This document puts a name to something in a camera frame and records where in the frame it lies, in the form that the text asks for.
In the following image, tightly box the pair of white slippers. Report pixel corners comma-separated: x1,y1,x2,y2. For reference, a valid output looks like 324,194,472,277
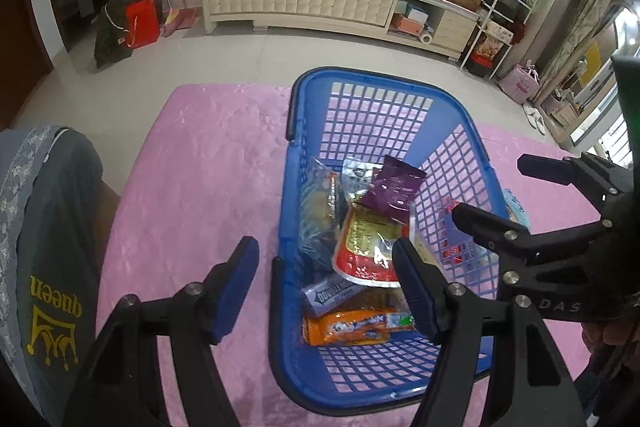
522,104,548,135

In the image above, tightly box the clear cracker packet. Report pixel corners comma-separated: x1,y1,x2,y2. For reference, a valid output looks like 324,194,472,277
411,237,443,270

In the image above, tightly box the maroon snack packet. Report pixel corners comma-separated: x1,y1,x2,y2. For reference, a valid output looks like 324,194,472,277
359,155,427,224

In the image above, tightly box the red white snack packet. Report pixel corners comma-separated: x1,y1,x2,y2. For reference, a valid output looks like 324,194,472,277
332,202,416,290

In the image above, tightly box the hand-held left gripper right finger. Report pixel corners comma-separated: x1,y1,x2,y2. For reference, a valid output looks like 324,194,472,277
391,238,588,427

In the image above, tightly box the white metal rack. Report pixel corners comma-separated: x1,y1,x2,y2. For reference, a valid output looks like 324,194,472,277
460,0,541,80

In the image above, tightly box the silver snack packet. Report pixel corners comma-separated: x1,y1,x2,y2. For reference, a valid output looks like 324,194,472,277
341,157,383,202

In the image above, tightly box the printed gift box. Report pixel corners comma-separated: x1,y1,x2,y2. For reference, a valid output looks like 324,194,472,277
472,34,511,62

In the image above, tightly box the dark clear snack packet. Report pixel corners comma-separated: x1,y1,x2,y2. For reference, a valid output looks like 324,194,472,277
297,157,346,280

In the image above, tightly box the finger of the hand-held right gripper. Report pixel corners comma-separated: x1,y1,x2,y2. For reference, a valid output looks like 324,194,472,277
451,202,613,288
517,153,631,206

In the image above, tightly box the dark wooden door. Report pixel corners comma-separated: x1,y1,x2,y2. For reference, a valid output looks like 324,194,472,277
0,0,55,128

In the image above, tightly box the pink bag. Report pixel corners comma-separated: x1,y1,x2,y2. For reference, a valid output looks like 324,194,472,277
500,62,542,106

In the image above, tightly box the black bag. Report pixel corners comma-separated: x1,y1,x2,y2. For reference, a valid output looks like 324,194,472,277
94,0,136,68

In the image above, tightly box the person's right hand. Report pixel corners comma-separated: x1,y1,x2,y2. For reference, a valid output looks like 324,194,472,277
581,293,640,358

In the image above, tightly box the grey gum packet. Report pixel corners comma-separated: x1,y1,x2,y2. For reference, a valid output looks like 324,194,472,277
300,274,361,319

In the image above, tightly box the orange box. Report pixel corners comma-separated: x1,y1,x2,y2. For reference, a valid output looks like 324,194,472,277
390,14,426,36

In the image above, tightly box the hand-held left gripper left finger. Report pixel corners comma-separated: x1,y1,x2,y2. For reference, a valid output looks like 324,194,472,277
62,235,261,427

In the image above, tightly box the blue plastic basket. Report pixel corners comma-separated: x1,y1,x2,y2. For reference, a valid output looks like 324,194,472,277
267,67,511,417

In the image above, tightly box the light blue snack packet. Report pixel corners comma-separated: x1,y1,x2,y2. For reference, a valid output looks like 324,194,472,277
502,188,532,230

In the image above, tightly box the cream cabinet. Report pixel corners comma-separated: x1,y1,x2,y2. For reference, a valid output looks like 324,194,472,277
201,0,481,60

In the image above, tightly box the pink dustpan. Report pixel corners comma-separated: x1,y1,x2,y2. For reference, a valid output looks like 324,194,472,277
162,7,198,38

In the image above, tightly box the red bag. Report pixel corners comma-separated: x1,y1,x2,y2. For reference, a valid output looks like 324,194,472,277
124,0,161,50

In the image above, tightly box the orange snack packet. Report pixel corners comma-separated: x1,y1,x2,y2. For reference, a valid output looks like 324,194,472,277
301,309,416,347

